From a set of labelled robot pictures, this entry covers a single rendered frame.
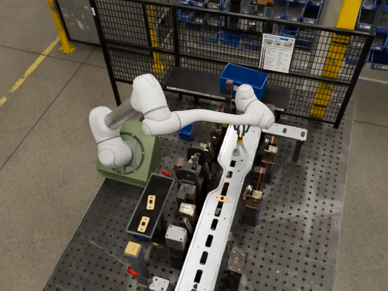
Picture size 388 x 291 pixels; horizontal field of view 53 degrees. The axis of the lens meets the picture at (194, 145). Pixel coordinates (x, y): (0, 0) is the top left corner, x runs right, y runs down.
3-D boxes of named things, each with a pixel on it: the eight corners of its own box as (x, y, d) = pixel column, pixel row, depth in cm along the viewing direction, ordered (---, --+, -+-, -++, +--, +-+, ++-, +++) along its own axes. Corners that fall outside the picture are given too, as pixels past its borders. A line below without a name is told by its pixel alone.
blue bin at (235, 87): (258, 103, 269) (261, 89, 259) (218, 90, 278) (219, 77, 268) (267, 88, 278) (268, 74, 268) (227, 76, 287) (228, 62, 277)
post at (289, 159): (301, 165, 275) (309, 140, 252) (286, 162, 277) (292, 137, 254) (302, 159, 278) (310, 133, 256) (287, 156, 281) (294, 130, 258)
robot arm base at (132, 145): (112, 171, 264) (108, 172, 259) (112, 139, 263) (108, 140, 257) (137, 173, 260) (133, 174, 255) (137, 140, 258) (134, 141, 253)
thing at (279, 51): (289, 74, 269) (297, 37, 245) (257, 68, 274) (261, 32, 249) (289, 73, 270) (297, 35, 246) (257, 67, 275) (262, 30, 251)
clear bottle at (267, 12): (270, 29, 254) (274, 2, 239) (260, 28, 256) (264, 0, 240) (272, 24, 258) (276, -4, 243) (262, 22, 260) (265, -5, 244)
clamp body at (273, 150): (271, 186, 265) (279, 156, 238) (254, 182, 268) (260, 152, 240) (273, 175, 270) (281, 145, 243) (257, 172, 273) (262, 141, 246)
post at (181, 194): (187, 231, 246) (183, 198, 215) (179, 228, 247) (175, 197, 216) (189, 224, 249) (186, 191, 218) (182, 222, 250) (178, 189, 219)
